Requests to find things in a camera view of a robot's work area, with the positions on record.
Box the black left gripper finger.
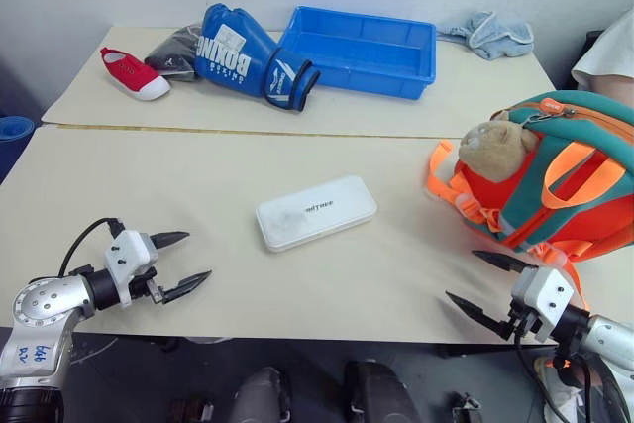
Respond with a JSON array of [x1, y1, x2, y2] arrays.
[[162, 269, 214, 305], [149, 230, 191, 252]]

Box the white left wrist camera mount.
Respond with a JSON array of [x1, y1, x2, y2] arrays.
[[102, 230, 160, 308]]

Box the grey rounded shape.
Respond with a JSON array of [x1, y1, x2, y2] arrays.
[[231, 366, 294, 423]]

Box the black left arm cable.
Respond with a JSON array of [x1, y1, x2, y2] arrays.
[[57, 217, 124, 278]]

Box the person in white shirt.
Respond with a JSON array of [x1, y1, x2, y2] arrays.
[[570, 10, 634, 109]]

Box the blue boxing glove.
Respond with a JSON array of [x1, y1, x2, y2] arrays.
[[192, 2, 322, 115]]

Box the black rounded shape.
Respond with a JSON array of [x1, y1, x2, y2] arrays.
[[343, 359, 423, 423]]

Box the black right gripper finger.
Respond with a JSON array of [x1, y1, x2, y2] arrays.
[[445, 290, 513, 339], [472, 250, 540, 275]]

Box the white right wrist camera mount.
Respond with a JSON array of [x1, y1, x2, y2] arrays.
[[510, 265, 577, 344]]

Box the orange and teal backpack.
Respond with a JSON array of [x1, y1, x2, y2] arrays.
[[424, 89, 634, 313]]

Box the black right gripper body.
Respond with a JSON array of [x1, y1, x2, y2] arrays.
[[501, 297, 544, 342]]

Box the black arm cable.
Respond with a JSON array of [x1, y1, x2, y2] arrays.
[[57, 217, 124, 278], [512, 327, 598, 423]]

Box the blue plastic bin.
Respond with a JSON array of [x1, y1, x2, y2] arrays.
[[276, 5, 439, 103]]

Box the brown plush animal head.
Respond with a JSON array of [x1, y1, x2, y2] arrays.
[[457, 110, 540, 184]]

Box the red child's shoe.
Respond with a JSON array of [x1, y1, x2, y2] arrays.
[[99, 46, 172, 104]]

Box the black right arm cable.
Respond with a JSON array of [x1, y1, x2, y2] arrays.
[[512, 327, 598, 423]]

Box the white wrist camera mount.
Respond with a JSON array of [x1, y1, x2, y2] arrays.
[[510, 265, 577, 344], [102, 230, 160, 308]]

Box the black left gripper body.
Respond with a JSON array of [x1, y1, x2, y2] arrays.
[[128, 266, 168, 306]]

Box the light blue cloth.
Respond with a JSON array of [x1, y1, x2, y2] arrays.
[[437, 10, 536, 62]]

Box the white plastic case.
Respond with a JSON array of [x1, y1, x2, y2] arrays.
[[254, 174, 379, 254]]

